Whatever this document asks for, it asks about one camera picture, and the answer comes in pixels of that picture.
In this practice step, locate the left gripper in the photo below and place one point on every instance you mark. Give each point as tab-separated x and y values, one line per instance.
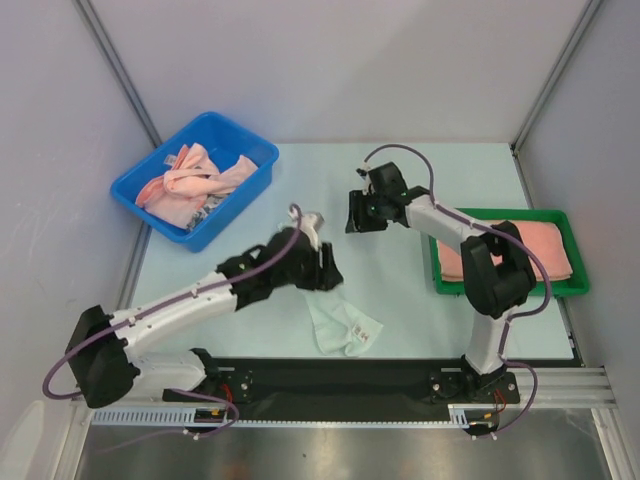
324	277

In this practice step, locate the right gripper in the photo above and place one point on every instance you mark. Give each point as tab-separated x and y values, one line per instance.
358	212

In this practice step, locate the light blue towel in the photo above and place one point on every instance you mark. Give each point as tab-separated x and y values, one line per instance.
340	329

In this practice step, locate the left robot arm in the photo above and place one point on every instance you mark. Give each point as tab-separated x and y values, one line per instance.
110	354

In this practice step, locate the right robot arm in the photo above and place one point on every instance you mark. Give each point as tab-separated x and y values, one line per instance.
484	360

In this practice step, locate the blue plastic bin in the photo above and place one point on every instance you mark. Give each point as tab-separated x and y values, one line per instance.
224	140

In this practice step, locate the pink towel in bin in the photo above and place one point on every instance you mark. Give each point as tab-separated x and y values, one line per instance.
174	196

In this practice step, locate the green plastic tray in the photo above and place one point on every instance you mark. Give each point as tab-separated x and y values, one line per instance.
508	254

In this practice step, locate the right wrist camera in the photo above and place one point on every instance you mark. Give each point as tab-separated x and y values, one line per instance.
363	172

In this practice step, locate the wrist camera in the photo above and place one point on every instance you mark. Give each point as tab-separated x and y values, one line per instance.
310	224
363	172

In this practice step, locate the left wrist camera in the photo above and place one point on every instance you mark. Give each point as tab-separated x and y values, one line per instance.
310	224

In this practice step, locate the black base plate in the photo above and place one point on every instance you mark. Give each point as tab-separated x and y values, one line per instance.
349	390

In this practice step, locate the white slotted cable duct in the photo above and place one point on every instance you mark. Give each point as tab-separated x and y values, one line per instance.
162	416

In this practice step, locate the aluminium frame rail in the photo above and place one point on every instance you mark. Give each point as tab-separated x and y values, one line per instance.
543	387

